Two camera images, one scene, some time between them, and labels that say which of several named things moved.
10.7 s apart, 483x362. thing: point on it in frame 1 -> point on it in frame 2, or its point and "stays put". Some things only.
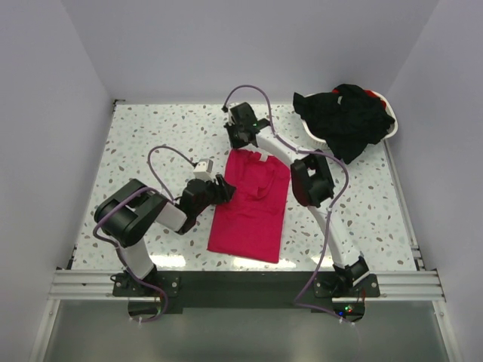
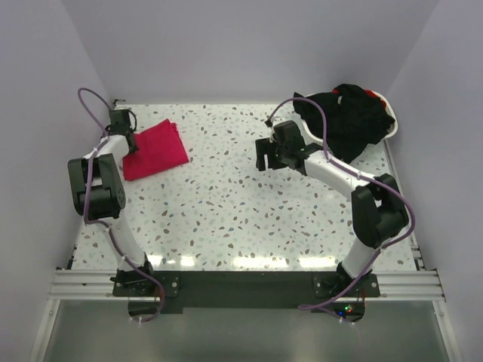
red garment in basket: [336, 90] stays put
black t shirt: [348, 117] stays put
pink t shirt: [249, 224] -> [160, 148]
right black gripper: [235, 144] -> [265, 146]
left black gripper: [229, 189] -> [135, 148]
